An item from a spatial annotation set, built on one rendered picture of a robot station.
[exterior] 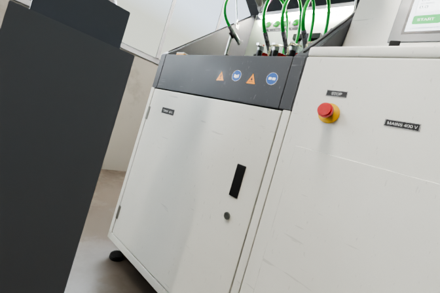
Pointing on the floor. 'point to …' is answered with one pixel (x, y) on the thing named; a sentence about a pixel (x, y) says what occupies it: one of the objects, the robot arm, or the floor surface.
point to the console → (357, 169)
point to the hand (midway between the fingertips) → (261, 10)
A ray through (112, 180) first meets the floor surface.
